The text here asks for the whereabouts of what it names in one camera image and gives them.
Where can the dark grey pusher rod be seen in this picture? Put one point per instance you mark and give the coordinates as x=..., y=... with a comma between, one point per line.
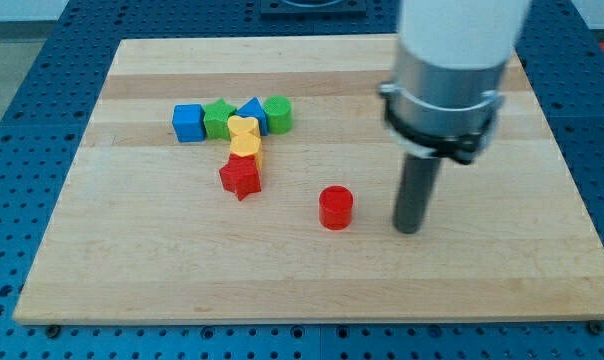
x=415, y=189

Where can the wooden board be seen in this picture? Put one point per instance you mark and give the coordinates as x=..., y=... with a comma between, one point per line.
x=143, y=232

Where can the green star block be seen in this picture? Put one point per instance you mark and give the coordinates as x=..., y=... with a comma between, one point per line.
x=216, y=117

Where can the green cylinder block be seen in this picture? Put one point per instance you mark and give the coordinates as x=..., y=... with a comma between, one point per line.
x=278, y=110

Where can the red cylinder block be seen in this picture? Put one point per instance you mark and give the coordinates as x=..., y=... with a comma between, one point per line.
x=335, y=207

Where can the blue triangle block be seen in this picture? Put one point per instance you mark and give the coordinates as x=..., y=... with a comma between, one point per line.
x=253, y=108

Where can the red star block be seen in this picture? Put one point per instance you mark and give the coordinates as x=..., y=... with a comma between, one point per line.
x=240, y=175

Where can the yellow hexagon block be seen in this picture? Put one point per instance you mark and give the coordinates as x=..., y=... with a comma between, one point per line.
x=248, y=145

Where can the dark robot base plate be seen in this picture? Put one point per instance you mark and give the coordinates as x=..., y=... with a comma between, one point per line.
x=280, y=8

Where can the blue cube block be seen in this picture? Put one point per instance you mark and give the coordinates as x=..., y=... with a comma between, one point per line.
x=188, y=123

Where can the yellow heart block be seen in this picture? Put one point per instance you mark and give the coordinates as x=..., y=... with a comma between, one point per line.
x=238, y=125

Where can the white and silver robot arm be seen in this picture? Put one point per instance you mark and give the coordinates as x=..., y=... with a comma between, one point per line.
x=443, y=96

